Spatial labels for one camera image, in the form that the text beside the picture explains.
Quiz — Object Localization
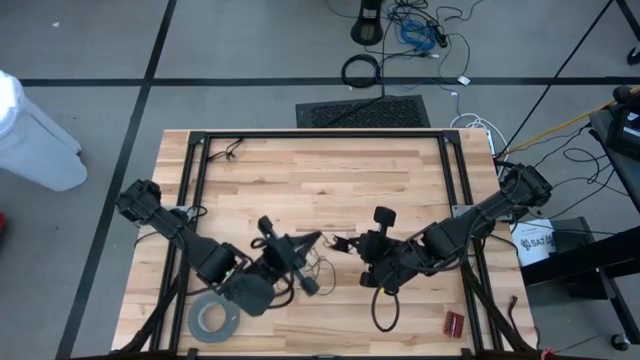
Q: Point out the grey duct tape roll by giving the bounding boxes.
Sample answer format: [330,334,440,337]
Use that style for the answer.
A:
[187,291,241,344]

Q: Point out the black electronic device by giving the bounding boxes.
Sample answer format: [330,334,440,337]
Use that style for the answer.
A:
[612,84,640,161]

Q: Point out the yellow floor cable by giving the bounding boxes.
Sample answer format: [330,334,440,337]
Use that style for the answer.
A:
[504,85,640,154]

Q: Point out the small black cable bundle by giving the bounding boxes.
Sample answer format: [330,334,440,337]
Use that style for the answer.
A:
[206,137,246,163]

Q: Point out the coiled black floor cable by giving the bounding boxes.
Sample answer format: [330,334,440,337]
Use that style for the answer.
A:
[340,53,382,90]

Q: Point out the black equipment cart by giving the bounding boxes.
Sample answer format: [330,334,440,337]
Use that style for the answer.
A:
[519,107,640,346]

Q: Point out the white power strip with cable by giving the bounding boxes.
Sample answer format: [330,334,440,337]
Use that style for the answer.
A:
[448,113,510,180]

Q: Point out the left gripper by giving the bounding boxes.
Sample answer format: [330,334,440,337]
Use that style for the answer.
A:
[257,215,324,297]

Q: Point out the coiled blue cable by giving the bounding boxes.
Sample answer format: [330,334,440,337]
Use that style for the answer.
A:
[399,18,437,52]

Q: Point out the red connector block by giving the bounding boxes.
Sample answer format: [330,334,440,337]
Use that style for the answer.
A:
[442,310,466,340]

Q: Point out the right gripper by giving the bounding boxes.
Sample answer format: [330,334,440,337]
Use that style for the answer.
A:
[347,205,417,297]

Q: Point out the black aluminium table frame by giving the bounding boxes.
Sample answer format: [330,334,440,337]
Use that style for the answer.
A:
[112,129,539,360]

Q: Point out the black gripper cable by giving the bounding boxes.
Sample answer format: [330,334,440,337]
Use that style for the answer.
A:
[370,287,402,333]
[249,237,297,309]

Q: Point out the black power strip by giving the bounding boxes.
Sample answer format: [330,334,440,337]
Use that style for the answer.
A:
[427,19,450,50]

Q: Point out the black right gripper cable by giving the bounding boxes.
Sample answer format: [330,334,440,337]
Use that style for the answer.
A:
[370,287,402,333]

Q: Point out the thin dark cord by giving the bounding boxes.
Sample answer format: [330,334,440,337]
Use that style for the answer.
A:
[299,232,339,297]

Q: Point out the black floor mat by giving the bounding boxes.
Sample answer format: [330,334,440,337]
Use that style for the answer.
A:
[295,94,432,129]

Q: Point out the black hanging cable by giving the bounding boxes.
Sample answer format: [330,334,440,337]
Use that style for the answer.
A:
[493,0,615,160]

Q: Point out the brown cable with plug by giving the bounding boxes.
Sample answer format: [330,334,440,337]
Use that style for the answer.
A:
[506,294,521,331]

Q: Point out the black cord spool white labels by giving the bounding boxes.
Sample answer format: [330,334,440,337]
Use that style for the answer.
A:
[327,233,354,254]

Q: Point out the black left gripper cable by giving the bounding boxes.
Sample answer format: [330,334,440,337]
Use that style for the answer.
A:
[249,237,297,309]

